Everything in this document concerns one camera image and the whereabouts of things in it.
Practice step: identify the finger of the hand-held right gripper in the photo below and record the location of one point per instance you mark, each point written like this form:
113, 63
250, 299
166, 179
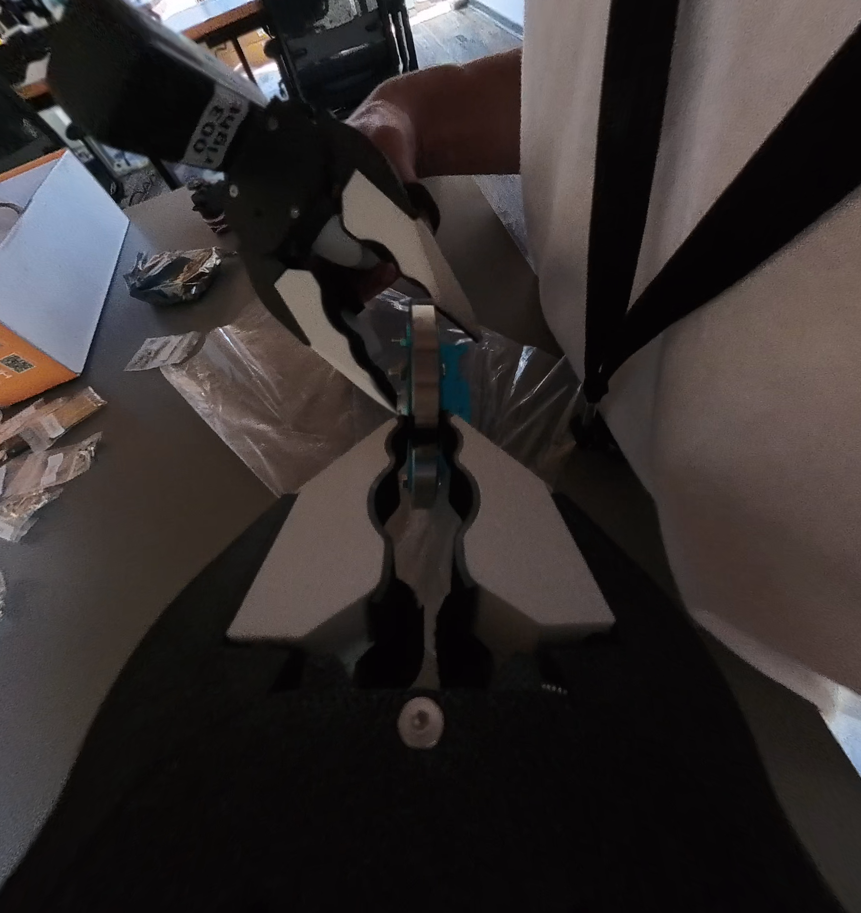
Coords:
409, 249
316, 314

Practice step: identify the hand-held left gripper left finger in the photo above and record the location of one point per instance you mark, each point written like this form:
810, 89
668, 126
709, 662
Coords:
309, 570

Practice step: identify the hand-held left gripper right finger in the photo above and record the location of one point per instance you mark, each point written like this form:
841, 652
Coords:
537, 570

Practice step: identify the person's right forearm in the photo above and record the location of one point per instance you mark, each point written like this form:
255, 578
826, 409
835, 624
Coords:
466, 107

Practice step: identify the grey desk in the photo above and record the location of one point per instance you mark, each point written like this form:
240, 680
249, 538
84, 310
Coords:
116, 570

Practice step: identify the person's right hand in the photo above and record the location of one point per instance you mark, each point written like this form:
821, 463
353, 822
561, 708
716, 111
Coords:
387, 135

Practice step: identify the clear plastic bag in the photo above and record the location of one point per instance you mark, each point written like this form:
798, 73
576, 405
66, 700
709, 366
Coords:
259, 399

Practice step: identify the black servo motor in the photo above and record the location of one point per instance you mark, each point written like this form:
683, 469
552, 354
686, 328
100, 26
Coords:
213, 210

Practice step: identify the silver antistatic bag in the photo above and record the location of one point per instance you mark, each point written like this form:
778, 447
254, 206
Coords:
177, 274

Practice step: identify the black monitor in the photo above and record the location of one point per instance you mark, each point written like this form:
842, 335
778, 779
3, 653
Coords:
6, 121

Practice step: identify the small labelled hardware bag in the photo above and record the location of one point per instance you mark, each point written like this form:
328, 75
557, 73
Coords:
163, 351

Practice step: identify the black office chair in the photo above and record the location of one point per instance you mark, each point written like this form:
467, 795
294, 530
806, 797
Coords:
345, 50

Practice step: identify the orange and white cardboard box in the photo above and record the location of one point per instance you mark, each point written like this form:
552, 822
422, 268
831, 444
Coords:
59, 271

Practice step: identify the pile of small hardware bags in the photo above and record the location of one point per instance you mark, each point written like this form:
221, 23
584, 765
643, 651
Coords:
31, 463

